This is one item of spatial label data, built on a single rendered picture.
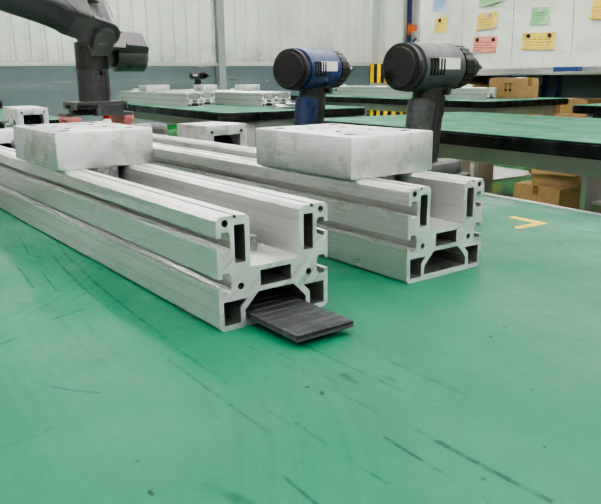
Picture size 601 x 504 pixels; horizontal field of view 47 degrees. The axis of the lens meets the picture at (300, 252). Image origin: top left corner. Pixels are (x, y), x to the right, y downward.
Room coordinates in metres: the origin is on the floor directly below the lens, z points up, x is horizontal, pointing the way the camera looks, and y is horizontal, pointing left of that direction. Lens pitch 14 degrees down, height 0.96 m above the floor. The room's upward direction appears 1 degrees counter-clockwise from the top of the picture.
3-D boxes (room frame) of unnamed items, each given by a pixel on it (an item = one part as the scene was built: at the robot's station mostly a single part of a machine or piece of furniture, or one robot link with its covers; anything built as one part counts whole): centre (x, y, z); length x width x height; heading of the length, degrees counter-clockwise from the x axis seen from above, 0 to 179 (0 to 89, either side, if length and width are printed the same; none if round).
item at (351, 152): (0.73, -0.04, 0.87); 0.16 x 0.11 x 0.07; 37
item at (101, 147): (0.82, 0.26, 0.87); 0.16 x 0.11 x 0.07; 37
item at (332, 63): (1.09, -0.04, 0.89); 0.20 x 0.08 x 0.22; 149
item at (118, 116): (1.31, 0.35, 0.87); 0.07 x 0.07 x 0.09; 37
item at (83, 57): (1.29, 0.37, 1.00); 0.07 x 0.06 x 0.07; 124
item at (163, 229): (0.82, 0.26, 0.82); 0.80 x 0.10 x 0.09; 37
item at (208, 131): (1.29, 0.17, 0.83); 0.11 x 0.10 x 0.10; 130
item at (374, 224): (0.93, 0.11, 0.82); 0.80 x 0.10 x 0.09; 37
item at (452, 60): (0.94, -0.19, 0.89); 0.20 x 0.08 x 0.22; 136
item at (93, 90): (1.29, 0.37, 0.94); 0.10 x 0.07 x 0.07; 127
